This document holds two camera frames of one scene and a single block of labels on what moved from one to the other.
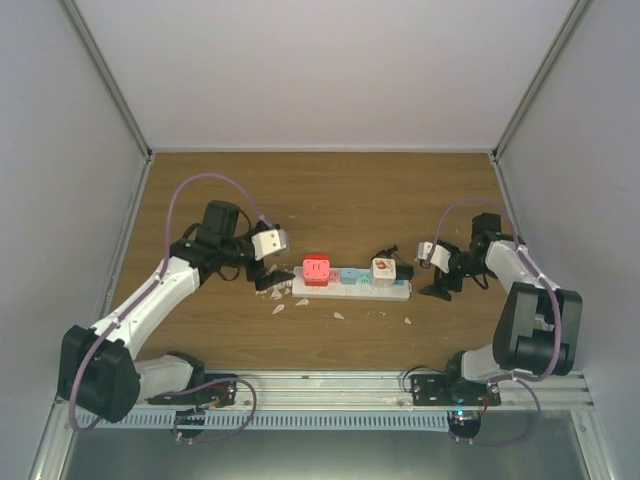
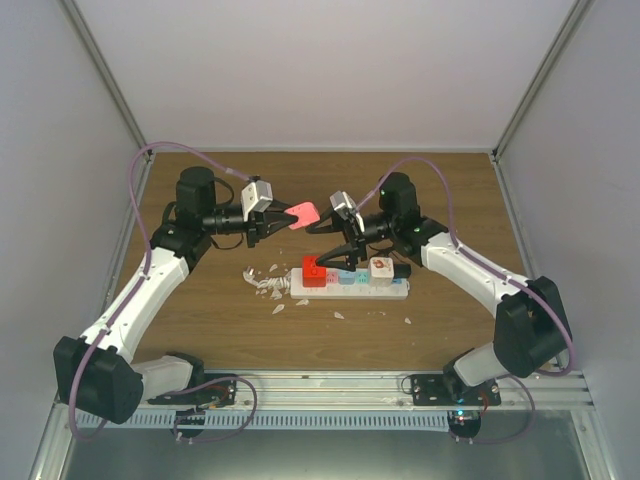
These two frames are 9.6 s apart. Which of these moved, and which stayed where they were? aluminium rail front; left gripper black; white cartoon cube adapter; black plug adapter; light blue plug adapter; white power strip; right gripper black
Moved: left gripper black; right gripper black
Stayed: white power strip; white cartoon cube adapter; light blue plug adapter; aluminium rail front; black plug adapter
